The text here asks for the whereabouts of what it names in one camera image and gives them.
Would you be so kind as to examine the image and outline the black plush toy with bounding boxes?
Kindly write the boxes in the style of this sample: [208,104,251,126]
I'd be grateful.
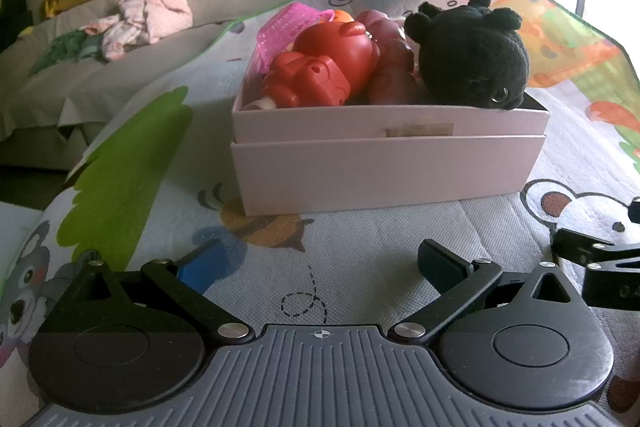
[404,0,531,110]

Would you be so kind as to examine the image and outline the pink cardboard box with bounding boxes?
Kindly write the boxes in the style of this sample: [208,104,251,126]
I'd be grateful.
[231,52,551,142]

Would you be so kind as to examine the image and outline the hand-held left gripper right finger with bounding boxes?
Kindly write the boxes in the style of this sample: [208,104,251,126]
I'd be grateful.
[392,239,586,344]

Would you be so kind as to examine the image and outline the red plastic toy figure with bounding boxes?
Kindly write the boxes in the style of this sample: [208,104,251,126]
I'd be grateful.
[260,21,381,110]

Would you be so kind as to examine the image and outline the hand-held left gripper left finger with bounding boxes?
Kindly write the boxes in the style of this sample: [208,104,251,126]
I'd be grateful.
[55,241,256,344]

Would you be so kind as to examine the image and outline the pink clothes pile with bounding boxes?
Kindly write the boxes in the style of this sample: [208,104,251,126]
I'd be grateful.
[82,0,193,62]

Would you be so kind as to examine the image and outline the colourful cartoon play mat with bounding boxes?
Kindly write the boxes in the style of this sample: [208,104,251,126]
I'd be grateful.
[0,0,640,427]

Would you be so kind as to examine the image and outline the green cloth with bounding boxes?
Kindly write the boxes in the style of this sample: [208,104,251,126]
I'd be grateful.
[30,29,108,75]

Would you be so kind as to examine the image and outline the dark red toy grapes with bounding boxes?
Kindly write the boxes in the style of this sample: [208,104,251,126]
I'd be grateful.
[357,9,423,105]

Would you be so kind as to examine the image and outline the pink toy slotted scoop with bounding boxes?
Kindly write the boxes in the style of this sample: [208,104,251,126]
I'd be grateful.
[257,3,336,72]

